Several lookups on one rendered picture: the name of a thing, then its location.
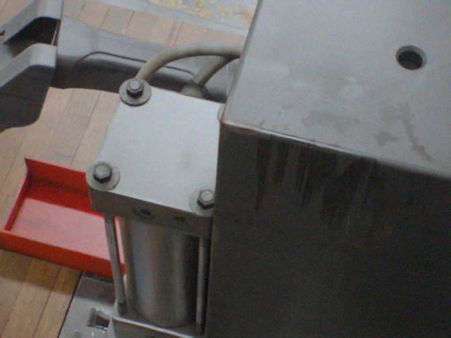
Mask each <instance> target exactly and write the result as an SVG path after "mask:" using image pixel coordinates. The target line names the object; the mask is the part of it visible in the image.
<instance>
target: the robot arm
mask: <svg viewBox="0 0 451 338"><path fill-rule="evenodd" d="M63 3H64V0H33V1H32V2H31V3H30V4H29V5H28V6H26V7H25V8H24V9H22V10H21V11H19V12H18V13H16V14H15V16H14V17H12V18H11V19H9V20H8V21H7V22H5V23H4V24H3V25H2V26H1V27H0V134H1V132H3V131H5V130H6V129H11V128H12V127H26V126H30V125H33V124H34V123H35V122H36V121H37V120H38V119H39V117H40V113H41V111H42V109H43V106H44V103H45V100H46V97H47V94H48V90H49V88H50V87H52V88H56V89H62V90H65V89H90V90H97V91H105V92H110V93H117V94H119V90H120V87H121V85H122V84H123V83H124V82H125V81H127V80H129V79H133V78H135V77H136V76H137V74H138V72H139V71H140V69H141V68H143V66H144V65H145V64H146V63H147V62H148V61H149V59H151V58H152V57H153V56H155V55H157V54H159V53H161V52H162V51H164V50H167V49H169V48H171V47H172V46H168V45H164V44H159V43H155V42H149V41H146V40H139V39H136V38H131V37H127V36H121V35H118V34H115V33H113V32H109V31H106V30H102V29H99V28H97V27H94V26H92V25H89V24H86V23H84V22H83V21H81V20H79V19H76V18H75V17H70V16H67V15H63V14H62V10H63ZM55 33H56V35H55ZM54 35H55V37H54ZM53 40H54V42H53ZM52 42H53V46H51V44H52ZM213 57H214V56H193V57H186V58H181V59H178V60H176V61H174V62H171V63H169V64H167V65H165V66H163V67H162V68H161V69H159V70H158V71H157V72H156V74H154V75H153V76H152V77H151V79H150V80H149V81H148V84H149V85H150V86H151V87H157V88H160V89H166V90H170V91H174V92H178V93H181V91H182V90H183V88H184V87H185V85H187V84H190V82H189V81H190V79H191V78H194V76H195V75H196V74H197V72H198V71H199V70H200V69H201V68H202V67H203V66H205V65H206V64H207V63H208V62H209V60H211V59H212V58H213ZM239 61H240V59H239V58H237V59H235V60H233V62H230V63H229V64H228V65H225V66H224V67H223V68H221V69H220V70H219V71H218V72H216V73H215V74H214V75H213V76H212V77H211V78H210V79H209V81H208V82H207V83H206V84H205V86H204V89H202V91H203V98H205V99H207V100H211V101H217V102H220V103H226V100H227V99H228V95H229V92H230V89H231V86H232V81H233V79H234V75H235V72H236V68H237V65H238V62H239Z"/></svg>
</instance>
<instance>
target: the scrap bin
mask: <svg viewBox="0 0 451 338"><path fill-rule="evenodd" d="M23 158H24V161H25V164H26V168H27V169H26V173H25V174H24V176H23V179H22V181H21V184H20V186H19V188H18V191H17V193H16V194H15V197H14V199H13V202H12V204H11V206H10V208H9V211H8V214H7V216H6V218H5V220H4V222H3V226H1V228H0V250H4V251H9V252H12V253H16V254H20V255H23V256H29V257H32V258H36V259H39V260H42V261H45V262H50V263H53V264H58V265H61V266H66V267H69V268H74V269H78V270H82V271H85V272H88V273H91V274H96V275H99V276H104V277H108V278H113V274H112V269H111V261H110V255H109V248H108V242H107V235H106V234H105V226H104V220H103V213H101V212H98V211H95V210H93V209H92V207H91V204H90V200H89V192H88V188H87V180H86V173H87V170H81V169H78V168H73V167H70V166H65V165H62V164H57V163H53V162H48V161H45V160H39V158H34V157H31V156H24V157H23ZM114 217H115V226H116V232H117V242H118V248H119V252H120V259H121V268H122V274H123V277H124V274H125V272H126V270H125V264H124V258H123V248H122V242H121V231H120V225H119V220H118V217H117V216H114Z"/></svg>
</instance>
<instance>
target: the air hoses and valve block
mask: <svg viewBox="0 0 451 338"><path fill-rule="evenodd" d="M244 44H245V42H242V43H239V44H232V43H225V42H193V43H186V44H181V45H177V46H173V47H171V48H169V49H167V50H164V51H162V52H161V53H159V54H157V55H155V56H153V57H152V58H151V59H149V61H148V62H147V63H146V64H145V65H144V66H143V68H141V69H140V71H139V72H138V74H137V76H136V77H135V78H138V79H142V80H145V81H146V82H148V81H149V80H150V79H151V77H152V76H153V75H154V74H156V72H157V71H158V70H159V69H161V68H162V67H163V66H165V65H167V64H169V63H171V62H174V61H176V60H178V59H181V58H186V57H193V56H214V57H213V58H212V59H211V60H209V62H208V63H207V64H206V65H205V66H203V67H202V68H201V69H200V70H199V71H198V72H197V74H196V75H195V76H194V78H191V79H190V81H189V82H190V84H194V85H197V86H198V87H199V88H200V89H201V90H202V89H204V86H205V84H206V83H207V82H208V81H209V79H210V78H211V77H212V76H213V75H214V74H215V73H216V72H218V71H219V70H220V69H221V68H223V67H224V66H225V65H228V64H229V63H230V62H233V60H235V59H237V58H239V59H240V57H241V55H242V50H243V47H244Z"/></svg>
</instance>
